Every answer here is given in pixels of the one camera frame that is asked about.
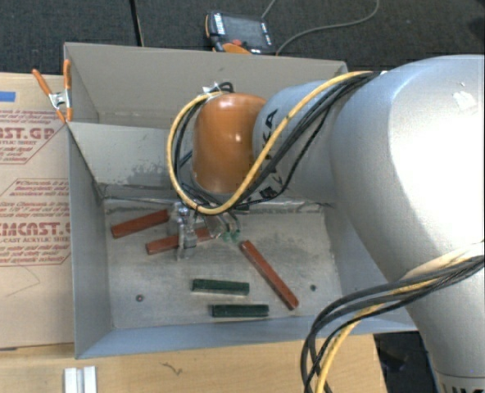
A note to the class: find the dark green flat block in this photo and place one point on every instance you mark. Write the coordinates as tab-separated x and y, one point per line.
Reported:
238	310
220	287

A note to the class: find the red-brown flat block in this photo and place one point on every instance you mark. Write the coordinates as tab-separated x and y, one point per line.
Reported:
139	224
162	245
269	275

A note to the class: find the grey metal bin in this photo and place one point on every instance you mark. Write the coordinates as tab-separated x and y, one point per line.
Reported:
152	301

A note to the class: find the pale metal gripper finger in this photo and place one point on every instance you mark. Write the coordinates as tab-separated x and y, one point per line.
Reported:
179	218
188	244

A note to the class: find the brown cardboard board, red print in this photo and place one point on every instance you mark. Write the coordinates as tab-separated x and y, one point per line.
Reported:
29	301

